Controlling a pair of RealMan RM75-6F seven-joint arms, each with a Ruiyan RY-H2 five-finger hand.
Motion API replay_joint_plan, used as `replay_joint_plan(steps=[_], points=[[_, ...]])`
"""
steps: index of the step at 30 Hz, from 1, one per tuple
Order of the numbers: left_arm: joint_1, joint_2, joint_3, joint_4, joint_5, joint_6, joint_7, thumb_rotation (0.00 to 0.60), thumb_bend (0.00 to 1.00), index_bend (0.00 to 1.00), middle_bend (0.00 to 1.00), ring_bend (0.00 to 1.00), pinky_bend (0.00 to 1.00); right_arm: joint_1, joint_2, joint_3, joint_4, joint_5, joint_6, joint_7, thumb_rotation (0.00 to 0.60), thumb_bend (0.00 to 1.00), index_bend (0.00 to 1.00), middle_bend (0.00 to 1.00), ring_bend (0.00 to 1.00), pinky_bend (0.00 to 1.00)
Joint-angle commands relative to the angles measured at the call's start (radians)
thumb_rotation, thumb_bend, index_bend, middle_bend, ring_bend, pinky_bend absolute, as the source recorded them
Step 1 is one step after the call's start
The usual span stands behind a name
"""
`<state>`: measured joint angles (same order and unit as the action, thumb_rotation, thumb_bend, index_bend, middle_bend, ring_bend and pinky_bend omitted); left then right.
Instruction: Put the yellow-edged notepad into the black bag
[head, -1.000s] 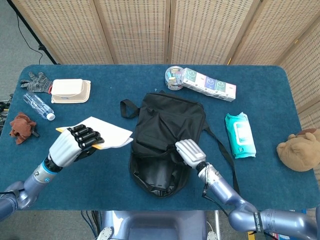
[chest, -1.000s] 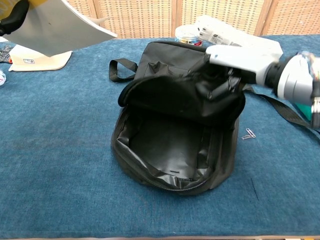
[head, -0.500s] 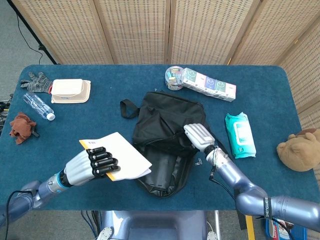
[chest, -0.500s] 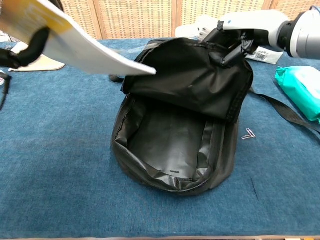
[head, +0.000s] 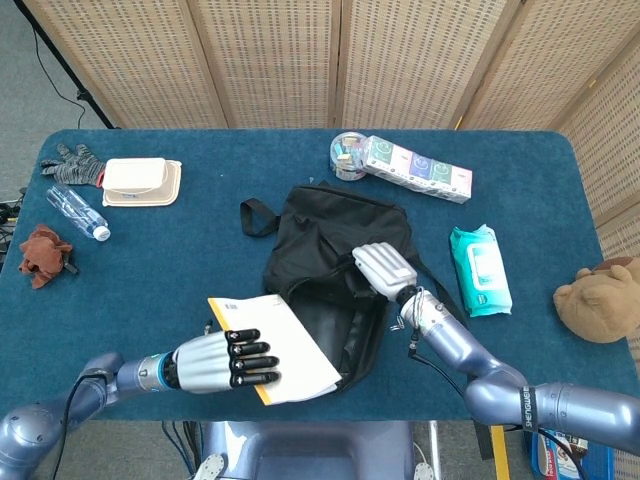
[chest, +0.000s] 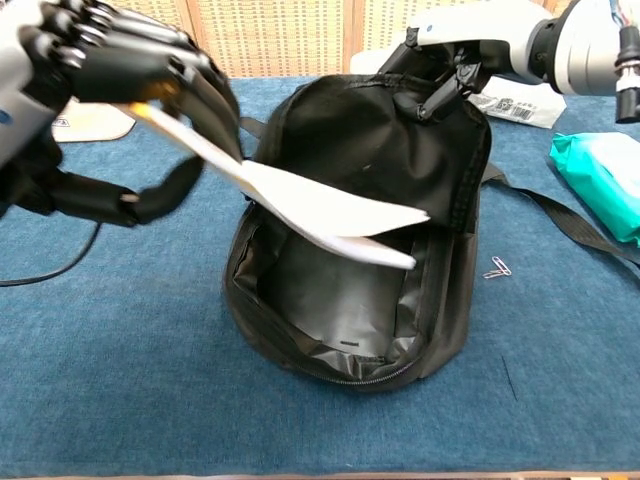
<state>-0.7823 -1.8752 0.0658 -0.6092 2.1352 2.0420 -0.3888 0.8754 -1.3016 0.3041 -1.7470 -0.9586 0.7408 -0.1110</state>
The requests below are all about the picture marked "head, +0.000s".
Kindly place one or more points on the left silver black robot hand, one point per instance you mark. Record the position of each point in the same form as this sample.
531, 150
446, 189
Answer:
205, 365

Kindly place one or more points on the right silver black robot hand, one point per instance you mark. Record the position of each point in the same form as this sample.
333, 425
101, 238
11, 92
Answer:
385, 267

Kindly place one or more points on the black backpack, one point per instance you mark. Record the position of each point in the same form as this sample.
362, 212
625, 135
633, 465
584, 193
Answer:
320, 235

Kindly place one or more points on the white and yellow booklet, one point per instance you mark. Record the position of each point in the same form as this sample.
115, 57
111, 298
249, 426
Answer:
290, 330

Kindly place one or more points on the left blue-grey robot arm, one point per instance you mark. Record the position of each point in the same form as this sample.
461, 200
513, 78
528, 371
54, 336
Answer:
135, 372

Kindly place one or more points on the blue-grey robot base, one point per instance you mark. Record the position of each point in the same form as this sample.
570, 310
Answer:
310, 445

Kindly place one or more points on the white robot base foot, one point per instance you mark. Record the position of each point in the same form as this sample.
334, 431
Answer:
210, 467
424, 471

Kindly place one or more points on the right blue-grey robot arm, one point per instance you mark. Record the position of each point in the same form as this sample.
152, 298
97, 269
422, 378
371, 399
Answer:
450, 345

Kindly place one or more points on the teal wet wipes pack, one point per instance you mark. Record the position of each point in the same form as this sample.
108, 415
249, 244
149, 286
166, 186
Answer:
480, 270

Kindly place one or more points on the blue carpet table cover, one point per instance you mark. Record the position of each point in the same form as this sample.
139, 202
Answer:
150, 280

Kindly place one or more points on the colourful tissue multipack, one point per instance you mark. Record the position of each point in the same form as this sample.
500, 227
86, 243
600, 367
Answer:
420, 167

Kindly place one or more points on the clear round jar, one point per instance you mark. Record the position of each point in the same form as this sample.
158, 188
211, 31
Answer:
345, 155

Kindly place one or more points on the small black clip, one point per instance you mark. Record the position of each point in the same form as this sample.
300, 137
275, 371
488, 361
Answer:
72, 267

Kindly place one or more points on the small brown cloth toy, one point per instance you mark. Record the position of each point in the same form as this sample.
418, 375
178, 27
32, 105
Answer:
42, 255

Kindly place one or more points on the clear plastic water bottle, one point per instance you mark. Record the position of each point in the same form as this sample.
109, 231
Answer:
75, 210

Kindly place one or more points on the cream plastic food container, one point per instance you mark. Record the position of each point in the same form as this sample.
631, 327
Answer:
135, 175

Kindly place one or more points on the brown plush bear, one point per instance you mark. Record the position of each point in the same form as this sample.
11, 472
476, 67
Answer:
595, 305

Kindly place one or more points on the yellow floor tape strip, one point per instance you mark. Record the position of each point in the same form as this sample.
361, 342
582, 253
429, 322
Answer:
500, 450

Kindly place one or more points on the grey knit work glove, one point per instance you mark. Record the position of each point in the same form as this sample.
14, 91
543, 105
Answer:
75, 167

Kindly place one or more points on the wooden woven folding screen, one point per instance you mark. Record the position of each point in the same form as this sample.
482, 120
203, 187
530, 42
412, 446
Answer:
270, 60

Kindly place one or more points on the black tripod leg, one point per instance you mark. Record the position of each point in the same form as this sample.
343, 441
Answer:
55, 57

